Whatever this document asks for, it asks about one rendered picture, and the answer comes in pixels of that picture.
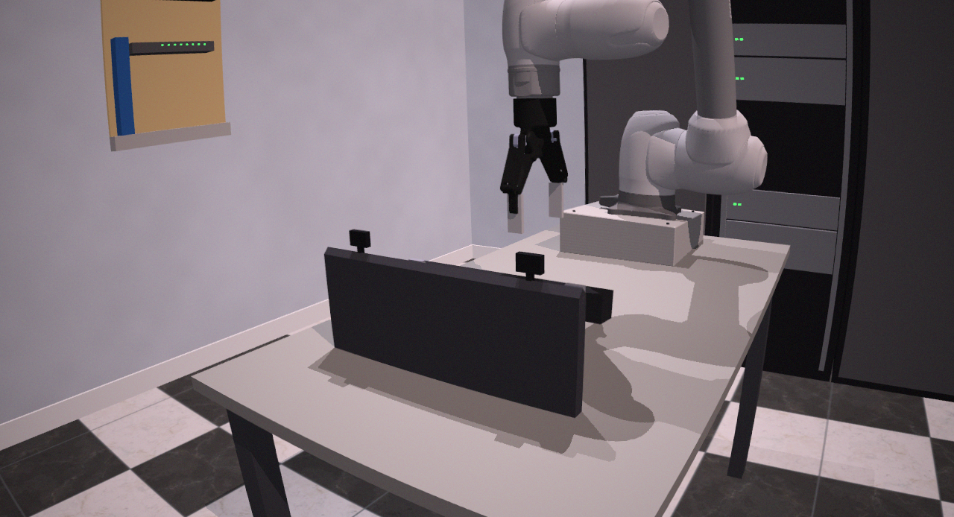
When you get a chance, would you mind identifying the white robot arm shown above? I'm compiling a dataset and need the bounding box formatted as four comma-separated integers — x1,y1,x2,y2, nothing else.
502,0,768,221

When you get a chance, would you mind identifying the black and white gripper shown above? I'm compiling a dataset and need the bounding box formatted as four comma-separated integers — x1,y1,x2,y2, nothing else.
500,98,568,234

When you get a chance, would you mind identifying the black rectangular panel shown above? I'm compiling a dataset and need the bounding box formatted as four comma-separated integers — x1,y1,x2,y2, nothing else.
324,247,586,418

